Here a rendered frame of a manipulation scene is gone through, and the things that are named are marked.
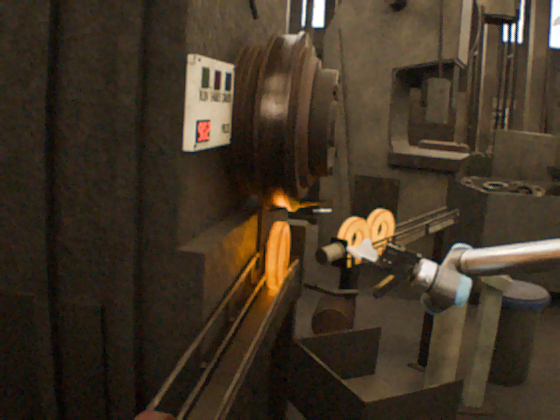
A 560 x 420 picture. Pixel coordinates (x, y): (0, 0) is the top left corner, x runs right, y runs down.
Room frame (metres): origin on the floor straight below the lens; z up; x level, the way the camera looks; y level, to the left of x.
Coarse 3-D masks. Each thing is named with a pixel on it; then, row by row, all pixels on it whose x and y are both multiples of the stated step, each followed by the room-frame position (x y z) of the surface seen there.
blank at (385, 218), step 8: (376, 216) 2.01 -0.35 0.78; (384, 216) 2.04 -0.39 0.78; (392, 216) 2.08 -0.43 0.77; (368, 224) 2.00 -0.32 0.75; (376, 224) 2.01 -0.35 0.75; (384, 224) 2.07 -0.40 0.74; (392, 224) 2.08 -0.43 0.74; (376, 232) 2.01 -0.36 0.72; (384, 232) 2.07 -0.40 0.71; (392, 232) 2.08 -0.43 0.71; (376, 240) 2.01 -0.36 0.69
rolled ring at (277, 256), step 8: (280, 224) 1.47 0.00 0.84; (272, 232) 1.44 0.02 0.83; (280, 232) 1.44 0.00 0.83; (288, 232) 1.54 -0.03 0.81; (272, 240) 1.42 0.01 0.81; (280, 240) 1.42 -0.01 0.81; (288, 240) 1.55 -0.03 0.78; (272, 248) 1.41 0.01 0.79; (280, 248) 1.42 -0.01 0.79; (288, 248) 1.56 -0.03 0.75; (272, 256) 1.40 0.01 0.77; (280, 256) 1.55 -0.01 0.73; (288, 256) 1.57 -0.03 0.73; (272, 264) 1.40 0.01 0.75; (280, 264) 1.54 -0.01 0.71; (272, 272) 1.40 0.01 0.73; (280, 272) 1.51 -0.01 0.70; (272, 280) 1.41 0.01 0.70; (280, 280) 1.45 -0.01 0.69
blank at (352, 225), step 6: (348, 222) 1.91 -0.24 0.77; (354, 222) 1.91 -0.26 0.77; (360, 222) 1.94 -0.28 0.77; (366, 222) 1.96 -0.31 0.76; (342, 228) 1.90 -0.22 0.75; (348, 228) 1.89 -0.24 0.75; (354, 228) 1.91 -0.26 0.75; (360, 228) 1.94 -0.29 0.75; (366, 228) 1.96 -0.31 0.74; (342, 234) 1.89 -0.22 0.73; (348, 234) 1.89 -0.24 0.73; (360, 234) 1.96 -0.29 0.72; (366, 234) 1.97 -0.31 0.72; (348, 240) 1.89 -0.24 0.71; (360, 240) 1.96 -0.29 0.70; (348, 246) 1.90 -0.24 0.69; (354, 246) 1.95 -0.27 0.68
